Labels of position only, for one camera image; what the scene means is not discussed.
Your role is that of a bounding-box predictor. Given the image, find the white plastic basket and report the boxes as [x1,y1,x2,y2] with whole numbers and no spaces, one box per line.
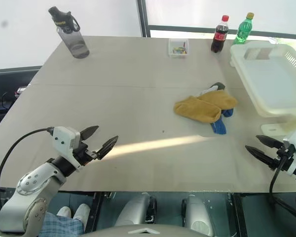
[229,40,296,117]

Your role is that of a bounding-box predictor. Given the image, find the light grey sock dark toe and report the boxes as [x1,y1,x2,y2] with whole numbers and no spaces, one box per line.
[199,81,226,96]

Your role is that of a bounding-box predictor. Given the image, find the blue cloth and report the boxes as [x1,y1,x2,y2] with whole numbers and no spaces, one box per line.
[210,108,235,135]

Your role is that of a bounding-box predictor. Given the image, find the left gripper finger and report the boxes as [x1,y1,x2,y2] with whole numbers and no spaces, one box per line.
[79,125,100,140]
[95,135,119,160]

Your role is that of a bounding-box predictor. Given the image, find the black metal table leg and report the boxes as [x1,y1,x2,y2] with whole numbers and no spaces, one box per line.
[228,192,249,237]
[90,192,104,233]

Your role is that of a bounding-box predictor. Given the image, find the white shoe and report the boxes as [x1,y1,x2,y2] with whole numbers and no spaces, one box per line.
[56,206,72,219]
[73,203,91,223]

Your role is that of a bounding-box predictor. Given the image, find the silver rounded leg cover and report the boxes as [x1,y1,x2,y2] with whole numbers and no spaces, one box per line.
[181,195,215,237]
[114,193,158,227]

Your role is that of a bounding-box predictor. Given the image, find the dark side desk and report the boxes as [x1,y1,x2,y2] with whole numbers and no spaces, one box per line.
[0,65,42,135]

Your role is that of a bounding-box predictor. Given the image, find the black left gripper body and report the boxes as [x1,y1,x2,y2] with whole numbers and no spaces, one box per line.
[73,142,100,166]

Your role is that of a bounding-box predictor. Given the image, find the green soda bottle yellow cap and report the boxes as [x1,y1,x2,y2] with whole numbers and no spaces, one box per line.
[235,12,255,45]

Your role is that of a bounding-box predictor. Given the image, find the grey robot torso top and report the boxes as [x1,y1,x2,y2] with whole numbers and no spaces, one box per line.
[83,223,210,237]

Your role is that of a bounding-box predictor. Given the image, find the black window frame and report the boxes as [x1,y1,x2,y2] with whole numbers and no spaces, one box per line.
[137,0,296,40]

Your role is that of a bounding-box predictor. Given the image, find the blue plaid trousers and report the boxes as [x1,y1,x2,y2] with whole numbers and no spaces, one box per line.
[0,209,85,237]

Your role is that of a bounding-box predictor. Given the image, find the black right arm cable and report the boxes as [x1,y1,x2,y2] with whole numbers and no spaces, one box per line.
[269,150,296,219]

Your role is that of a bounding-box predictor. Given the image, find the grey water bottle black cap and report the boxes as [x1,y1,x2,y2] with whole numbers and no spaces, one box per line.
[48,6,90,59]

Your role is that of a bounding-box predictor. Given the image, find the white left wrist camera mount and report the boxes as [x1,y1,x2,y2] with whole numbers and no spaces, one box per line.
[51,126,89,172]

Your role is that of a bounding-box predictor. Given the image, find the cola bottle red cap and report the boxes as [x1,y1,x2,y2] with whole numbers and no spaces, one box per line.
[210,14,230,53]

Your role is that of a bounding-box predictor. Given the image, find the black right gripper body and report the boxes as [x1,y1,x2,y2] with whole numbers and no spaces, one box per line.
[268,145,296,172]

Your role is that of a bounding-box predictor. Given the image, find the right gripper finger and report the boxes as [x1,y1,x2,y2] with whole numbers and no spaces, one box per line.
[256,134,285,150]
[245,145,278,170]

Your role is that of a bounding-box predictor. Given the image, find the clear box of coloured clips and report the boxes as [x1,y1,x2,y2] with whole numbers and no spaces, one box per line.
[168,38,189,59]

